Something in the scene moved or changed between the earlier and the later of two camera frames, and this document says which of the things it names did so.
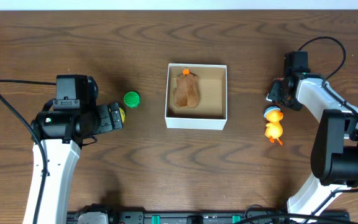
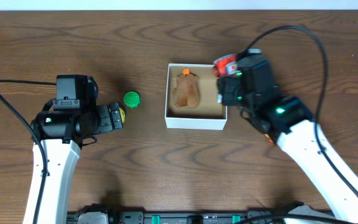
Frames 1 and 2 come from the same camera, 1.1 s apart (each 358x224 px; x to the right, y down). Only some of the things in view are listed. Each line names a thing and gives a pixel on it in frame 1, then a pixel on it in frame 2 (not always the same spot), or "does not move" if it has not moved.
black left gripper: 114,116 does not move
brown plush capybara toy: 186,93 does not move
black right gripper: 273,94 → 228,86
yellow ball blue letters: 122,114 does not move
